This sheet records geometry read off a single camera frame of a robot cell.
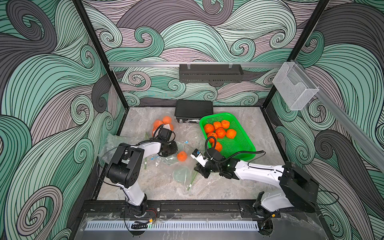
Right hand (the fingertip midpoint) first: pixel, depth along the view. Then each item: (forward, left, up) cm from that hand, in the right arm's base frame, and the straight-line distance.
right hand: (194, 168), depth 82 cm
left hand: (+14, +11, -4) cm, 18 cm away
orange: (+32, -23, -1) cm, 39 cm away
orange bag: (+24, -25, -1) cm, 35 cm away
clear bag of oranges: (+28, +7, -5) cm, 30 cm away
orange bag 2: (+14, -16, -2) cm, 21 cm away
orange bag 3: (+8, +7, -1) cm, 10 cm away
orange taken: (+31, -17, -1) cm, 36 cm away
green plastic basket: (+10, -31, -5) cm, 33 cm away
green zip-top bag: (+4, +9, -5) cm, 11 cm away
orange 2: (+24, -18, 0) cm, 30 cm away
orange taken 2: (+20, -12, -3) cm, 24 cm away
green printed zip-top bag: (+18, +54, -1) cm, 57 cm away
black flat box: (+45, 0, -1) cm, 45 cm away
